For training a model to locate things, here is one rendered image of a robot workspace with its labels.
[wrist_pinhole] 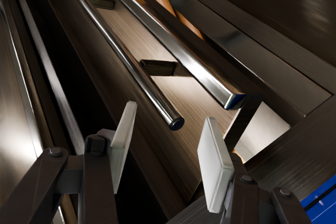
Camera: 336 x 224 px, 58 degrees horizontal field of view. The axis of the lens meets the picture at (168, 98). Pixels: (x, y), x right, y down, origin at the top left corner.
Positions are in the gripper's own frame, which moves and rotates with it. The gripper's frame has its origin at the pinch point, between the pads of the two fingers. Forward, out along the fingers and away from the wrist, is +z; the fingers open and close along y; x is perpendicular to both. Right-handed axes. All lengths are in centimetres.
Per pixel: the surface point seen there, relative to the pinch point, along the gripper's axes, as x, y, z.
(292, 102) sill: 0.4, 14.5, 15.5
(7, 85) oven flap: -14, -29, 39
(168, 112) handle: -0.6, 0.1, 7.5
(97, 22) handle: 3.9, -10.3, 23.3
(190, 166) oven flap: -7.9, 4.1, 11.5
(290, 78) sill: 2.6, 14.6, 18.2
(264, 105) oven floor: -3.1, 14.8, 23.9
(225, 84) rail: 2.9, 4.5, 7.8
